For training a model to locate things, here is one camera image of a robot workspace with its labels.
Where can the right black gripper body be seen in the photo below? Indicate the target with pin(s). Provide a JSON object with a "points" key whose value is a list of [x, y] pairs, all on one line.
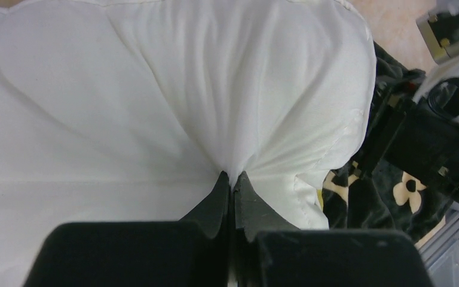
{"points": [[418, 136]]}

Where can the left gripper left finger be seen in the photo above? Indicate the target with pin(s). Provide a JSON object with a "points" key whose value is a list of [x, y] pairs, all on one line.
{"points": [[192, 251]]}

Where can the black floral pillowcase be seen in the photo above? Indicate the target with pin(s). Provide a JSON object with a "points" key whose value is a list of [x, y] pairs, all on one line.
{"points": [[390, 199]]}

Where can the white pillow yellow edge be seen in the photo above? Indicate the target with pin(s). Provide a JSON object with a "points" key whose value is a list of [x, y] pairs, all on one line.
{"points": [[130, 110]]}

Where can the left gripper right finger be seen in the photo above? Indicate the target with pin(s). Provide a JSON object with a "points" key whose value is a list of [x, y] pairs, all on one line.
{"points": [[270, 251]]}

